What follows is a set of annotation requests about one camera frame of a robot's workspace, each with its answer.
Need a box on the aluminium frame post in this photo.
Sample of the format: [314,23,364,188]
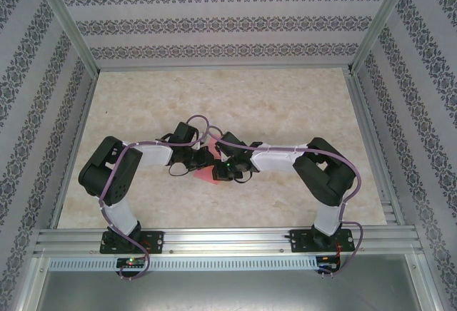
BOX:
[34,0,100,73]
[350,0,418,73]

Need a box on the pink paper sheet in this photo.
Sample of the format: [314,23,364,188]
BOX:
[192,136,223,186]

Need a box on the thin black left camera cable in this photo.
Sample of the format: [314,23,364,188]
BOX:
[168,163,191,179]

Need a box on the slotted grey cable duct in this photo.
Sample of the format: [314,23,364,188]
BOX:
[48,255,318,272]

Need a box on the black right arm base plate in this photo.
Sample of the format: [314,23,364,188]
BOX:
[289,228,354,254]

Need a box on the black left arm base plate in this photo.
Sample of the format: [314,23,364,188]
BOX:
[99,230,165,255]

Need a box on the aluminium mounting rail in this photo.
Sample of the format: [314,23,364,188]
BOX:
[34,227,426,257]

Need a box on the left circuit board, green light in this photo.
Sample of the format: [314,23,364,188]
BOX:
[117,258,146,268]

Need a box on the right circuit board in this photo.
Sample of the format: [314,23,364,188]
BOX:
[318,255,340,271]

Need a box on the grey sheet metal tray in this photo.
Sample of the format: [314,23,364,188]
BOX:
[35,270,429,311]

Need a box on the aluminium side rail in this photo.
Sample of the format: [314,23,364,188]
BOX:
[344,70,406,227]
[49,71,99,229]

